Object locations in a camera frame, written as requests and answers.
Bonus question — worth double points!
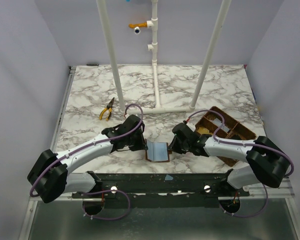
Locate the brown leather card holder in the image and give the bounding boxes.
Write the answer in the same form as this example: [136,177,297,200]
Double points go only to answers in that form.
[145,140,170,163]

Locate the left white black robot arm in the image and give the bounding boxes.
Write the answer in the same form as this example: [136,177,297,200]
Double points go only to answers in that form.
[27,115,148,204]

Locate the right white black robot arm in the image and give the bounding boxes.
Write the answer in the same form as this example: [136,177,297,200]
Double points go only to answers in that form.
[168,122,294,189]

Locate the gold card in tray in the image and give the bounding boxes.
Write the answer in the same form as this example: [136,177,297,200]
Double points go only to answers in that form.
[196,127,211,135]

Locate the grey card in tray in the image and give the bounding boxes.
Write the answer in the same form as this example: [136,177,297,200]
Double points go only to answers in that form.
[212,118,230,133]

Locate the brown woven divided tray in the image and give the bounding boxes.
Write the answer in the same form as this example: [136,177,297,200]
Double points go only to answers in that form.
[193,106,258,168]

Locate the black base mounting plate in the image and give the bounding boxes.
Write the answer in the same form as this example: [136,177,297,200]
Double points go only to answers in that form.
[72,173,250,209]

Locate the blue white small ball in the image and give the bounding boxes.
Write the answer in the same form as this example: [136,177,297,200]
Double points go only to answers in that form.
[133,26,141,35]

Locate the orange pipe hook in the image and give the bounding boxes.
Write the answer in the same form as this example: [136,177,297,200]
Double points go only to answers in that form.
[128,20,154,29]

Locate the yellow handled pliers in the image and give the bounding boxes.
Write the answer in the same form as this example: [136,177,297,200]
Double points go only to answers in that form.
[99,97,115,121]

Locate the white PVC pipe frame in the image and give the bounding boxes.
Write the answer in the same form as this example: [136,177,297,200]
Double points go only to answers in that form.
[96,0,231,114]

